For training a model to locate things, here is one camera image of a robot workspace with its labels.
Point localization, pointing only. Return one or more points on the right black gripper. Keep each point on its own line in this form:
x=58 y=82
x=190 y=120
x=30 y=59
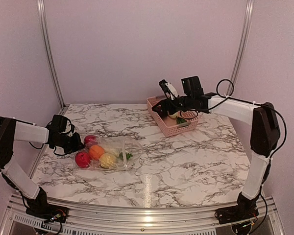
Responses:
x=163 y=104

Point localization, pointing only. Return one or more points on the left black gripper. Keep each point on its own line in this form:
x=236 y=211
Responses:
x=76 y=147

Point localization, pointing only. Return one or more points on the white fake cabbage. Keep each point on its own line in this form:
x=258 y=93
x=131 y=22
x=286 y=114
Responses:
x=175 y=115
x=112 y=150

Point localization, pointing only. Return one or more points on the green fake leafy vegetable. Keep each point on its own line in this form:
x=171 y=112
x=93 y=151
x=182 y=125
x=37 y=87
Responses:
x=180 y=120

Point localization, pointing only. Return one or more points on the clear zip top bag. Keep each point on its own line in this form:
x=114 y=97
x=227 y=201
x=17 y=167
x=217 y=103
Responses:
x=126 y=144

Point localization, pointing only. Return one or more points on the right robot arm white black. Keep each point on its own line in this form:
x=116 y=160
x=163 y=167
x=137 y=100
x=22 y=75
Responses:
x=264 y=137

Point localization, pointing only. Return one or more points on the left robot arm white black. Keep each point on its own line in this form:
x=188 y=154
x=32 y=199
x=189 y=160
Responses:
x=59 y=133

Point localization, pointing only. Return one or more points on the dark red fake fruit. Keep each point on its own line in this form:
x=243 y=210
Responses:
x=90 y=140

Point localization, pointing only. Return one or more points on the red fake apple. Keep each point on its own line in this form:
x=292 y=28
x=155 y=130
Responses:
x=83 y=159

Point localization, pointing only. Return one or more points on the orange fake fruit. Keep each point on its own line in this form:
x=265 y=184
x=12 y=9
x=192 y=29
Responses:
x=96 y=152

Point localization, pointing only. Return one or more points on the yellow fake fruit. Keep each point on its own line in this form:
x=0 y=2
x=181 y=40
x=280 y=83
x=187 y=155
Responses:
x=108 y=161

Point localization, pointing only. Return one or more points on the green leafy sprig in bag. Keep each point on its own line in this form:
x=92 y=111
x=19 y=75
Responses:
x=128 y=155

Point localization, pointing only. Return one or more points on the pink perforated plastic basket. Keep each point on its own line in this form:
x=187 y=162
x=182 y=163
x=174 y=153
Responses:
x=175 y=124

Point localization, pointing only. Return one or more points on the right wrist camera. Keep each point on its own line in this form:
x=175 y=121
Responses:
x=168 y=89

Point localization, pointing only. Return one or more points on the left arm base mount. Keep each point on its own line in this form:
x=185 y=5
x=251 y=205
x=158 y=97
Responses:
x=49 y=213

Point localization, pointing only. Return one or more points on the front aluminium rail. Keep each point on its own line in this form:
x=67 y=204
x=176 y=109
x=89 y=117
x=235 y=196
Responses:
x=88 y=219

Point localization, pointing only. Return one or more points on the right aluminium frame post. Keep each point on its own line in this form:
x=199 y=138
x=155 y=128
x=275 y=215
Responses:
x=243 y=40

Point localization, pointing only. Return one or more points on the aluminium frame post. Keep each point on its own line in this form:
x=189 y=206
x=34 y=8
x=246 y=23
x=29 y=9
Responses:
x=243 y=40
x=47 y=46

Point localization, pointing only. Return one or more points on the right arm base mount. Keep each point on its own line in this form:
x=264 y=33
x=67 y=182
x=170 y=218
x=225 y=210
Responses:
x=234 y=214

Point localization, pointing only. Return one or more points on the left aluminium frame post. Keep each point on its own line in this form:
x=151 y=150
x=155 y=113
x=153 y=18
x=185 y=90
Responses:
x=47 y=46

